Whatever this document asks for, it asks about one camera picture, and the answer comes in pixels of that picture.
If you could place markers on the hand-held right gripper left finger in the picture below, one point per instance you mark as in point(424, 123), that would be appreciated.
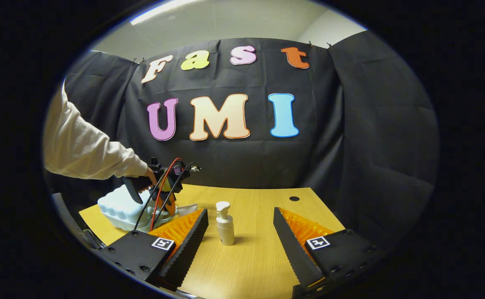
point(188, 253)

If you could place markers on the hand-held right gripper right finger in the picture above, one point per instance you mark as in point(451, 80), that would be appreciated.
point(294, 253)

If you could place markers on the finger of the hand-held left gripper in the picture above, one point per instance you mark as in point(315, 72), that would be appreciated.
point(168, 201)

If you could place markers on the light blue suitcase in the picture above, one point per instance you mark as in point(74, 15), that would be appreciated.
point(117, 207)

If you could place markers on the white pump bottle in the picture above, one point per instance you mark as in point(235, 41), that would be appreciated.
point(225, 230)

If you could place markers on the black backdrop cloth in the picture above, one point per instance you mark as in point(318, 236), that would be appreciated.
point(246, 162)

